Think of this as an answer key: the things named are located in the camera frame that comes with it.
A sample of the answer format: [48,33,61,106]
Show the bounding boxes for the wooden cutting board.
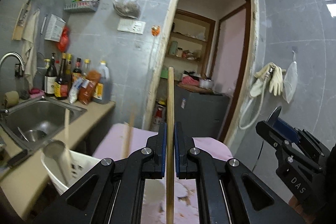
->
[12,0,31,41]

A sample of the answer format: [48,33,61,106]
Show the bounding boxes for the white plastic utensil holder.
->
[41,140,100,195]

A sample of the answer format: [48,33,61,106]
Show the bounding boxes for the silver spoon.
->
[43,140,72,184]

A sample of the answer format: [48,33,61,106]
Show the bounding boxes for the dark vinegar bottle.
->
[54,53,68,100]

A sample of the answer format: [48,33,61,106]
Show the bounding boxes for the grey wall shelf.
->
[63,1,100,13]

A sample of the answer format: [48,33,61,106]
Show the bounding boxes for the white box grater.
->
[45,14,66,43]

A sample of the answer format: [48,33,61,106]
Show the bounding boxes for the white mesh bag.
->
[282,52,298,104]

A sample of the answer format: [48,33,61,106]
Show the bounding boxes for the large oil jug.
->
[93,60,112,104]

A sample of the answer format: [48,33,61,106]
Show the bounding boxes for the white hose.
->
[238,74,271,131]

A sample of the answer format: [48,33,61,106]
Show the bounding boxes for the beige hanging towel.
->
[22,9,40,90]

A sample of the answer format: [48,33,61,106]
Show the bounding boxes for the white wall socket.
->
[117,18,146,35]

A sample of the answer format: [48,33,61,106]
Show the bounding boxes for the hanging plastic bag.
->
[112,0,141,19]

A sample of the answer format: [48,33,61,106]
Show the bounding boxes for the pink floral table cloth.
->
[91,123,229,223]

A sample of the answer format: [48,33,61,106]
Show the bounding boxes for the dark grey cabinet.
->
[174,86,231,139]

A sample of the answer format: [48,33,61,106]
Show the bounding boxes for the red plastic bag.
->
[57,26,70,53]

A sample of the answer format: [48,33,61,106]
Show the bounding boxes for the cream rubber gloves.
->
[253,62,286,96]

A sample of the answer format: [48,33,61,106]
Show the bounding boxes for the stainless steel sink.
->
[1,96,86,154]

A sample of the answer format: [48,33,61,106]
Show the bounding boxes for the chrome sink faucet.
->
[1,51,25,78]

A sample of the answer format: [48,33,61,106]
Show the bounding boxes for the wooden chopstick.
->
[166,67,175,224]
[122,112,135,158]
[64,109,71,168]

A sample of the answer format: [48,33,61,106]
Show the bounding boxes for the dark soy sauce bottle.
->
[44,53,57,97]

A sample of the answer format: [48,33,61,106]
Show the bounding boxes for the orange spice packet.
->
[78,70,101,105]

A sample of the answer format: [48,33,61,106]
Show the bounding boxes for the wooden pantry shelf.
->
[163,9,216,76]

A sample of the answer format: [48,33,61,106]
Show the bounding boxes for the orange wall hook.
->
[151,25,161,37]

